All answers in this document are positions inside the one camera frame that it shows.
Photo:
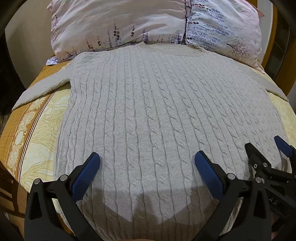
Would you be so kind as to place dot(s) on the brown wooden furniture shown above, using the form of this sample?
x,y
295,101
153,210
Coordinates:
x,y
10,192

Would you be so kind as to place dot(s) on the dark furniture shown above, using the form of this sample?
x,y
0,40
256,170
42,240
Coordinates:
x,y
286,51
11,69

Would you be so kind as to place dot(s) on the yellow patterned blanket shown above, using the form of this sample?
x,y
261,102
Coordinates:
x,y
34,129

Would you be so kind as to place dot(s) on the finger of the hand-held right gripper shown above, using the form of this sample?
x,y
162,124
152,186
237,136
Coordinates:
x,y
285,147
255,157

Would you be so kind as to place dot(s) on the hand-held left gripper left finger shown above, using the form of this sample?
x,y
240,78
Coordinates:
x,y
86,171

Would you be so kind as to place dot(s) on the pink floral pillow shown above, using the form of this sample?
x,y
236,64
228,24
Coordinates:
x,y
104,20

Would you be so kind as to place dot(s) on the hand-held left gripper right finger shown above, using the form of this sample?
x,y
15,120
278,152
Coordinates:
x,y
208,173

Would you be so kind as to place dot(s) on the blue floral pillow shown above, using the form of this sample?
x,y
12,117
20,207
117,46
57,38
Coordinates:
x,y
219,25

